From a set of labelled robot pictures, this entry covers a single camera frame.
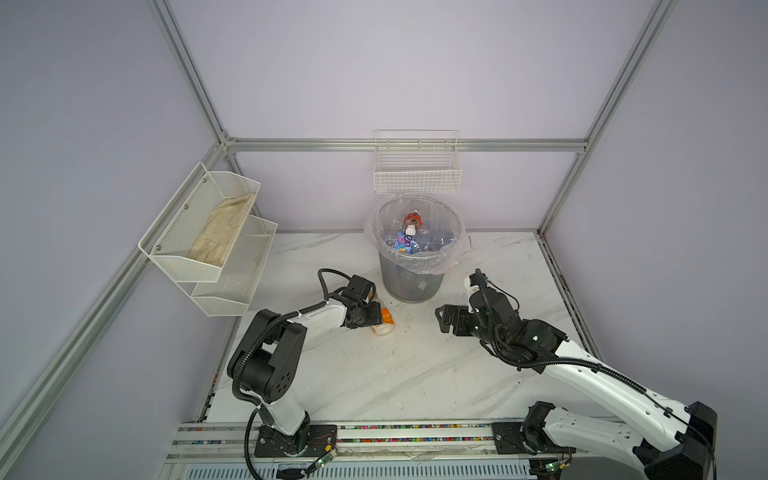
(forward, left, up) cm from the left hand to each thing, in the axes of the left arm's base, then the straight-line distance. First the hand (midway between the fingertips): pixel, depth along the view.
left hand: (373, 318), depth 93 cm
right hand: (-7, -20, +18) cm, 28 cm away
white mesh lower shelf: (+11, +42, +9) cm, 45 cm away
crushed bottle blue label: (+12, -9, +22) cm, 27 cm away
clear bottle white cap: (+14, -20, +22) cm, 33 cm away
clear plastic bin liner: (+17, -14, +21) cm, 30 cm away
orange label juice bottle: (-2, -5, 0) cm, 5 cm away
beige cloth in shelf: (+12, +41, +27) cm, 51 cm away
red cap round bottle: (+20, -12, +24) cm, 33 cm away
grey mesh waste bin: (+7, -11, +7) cm, 15 cm away
